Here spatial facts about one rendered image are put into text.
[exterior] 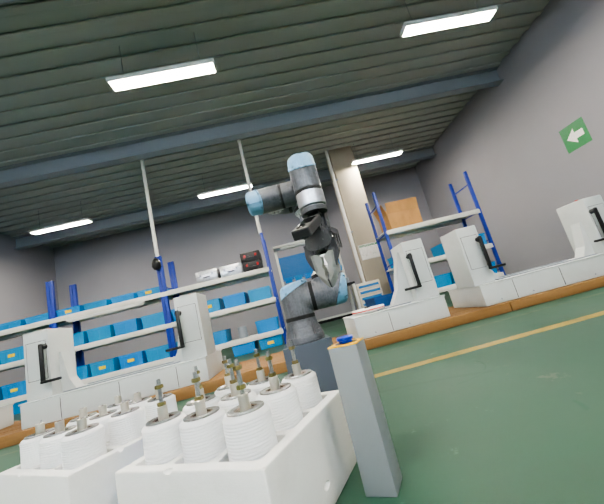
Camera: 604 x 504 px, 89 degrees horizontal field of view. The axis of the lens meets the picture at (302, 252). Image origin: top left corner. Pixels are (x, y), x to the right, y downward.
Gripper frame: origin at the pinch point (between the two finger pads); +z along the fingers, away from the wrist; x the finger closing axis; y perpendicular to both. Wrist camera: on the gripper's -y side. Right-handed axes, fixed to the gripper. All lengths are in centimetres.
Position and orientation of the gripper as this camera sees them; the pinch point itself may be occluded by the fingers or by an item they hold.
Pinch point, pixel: (330, 282)
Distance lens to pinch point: 76.8
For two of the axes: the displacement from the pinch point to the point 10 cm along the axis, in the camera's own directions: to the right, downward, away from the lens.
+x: -8.7, 3.0, 4.0
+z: 2.4, 9.5, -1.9
